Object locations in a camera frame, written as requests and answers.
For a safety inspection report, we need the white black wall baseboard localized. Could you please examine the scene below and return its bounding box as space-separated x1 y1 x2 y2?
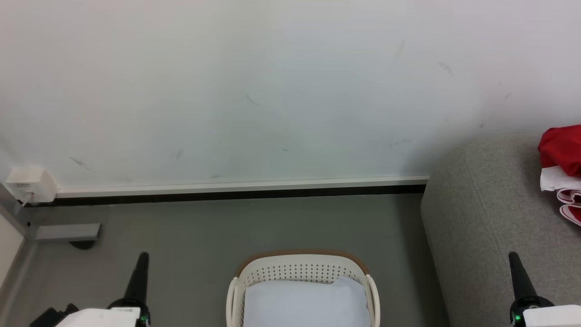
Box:
54 175 431 203

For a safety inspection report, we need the pale white basket cushion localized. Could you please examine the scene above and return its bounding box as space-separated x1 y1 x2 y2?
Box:
244 276 371 327

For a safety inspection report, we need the grey fabric sofa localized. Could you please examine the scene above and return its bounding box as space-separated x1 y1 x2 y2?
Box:
420 133 581 327

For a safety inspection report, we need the white brown-rimmed laundry basket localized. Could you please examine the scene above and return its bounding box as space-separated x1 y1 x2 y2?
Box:
226 249 381 327

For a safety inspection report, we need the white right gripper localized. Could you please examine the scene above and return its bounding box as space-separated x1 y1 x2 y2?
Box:
508 251 581 327

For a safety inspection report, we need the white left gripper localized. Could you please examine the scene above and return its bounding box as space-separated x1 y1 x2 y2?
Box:
57 252 152 327

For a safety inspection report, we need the grey metal frame leg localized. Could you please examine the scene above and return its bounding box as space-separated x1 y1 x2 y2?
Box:
0 182 101 242

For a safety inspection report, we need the red white sports garment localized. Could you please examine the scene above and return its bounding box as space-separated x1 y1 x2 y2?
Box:
537 125 581 227

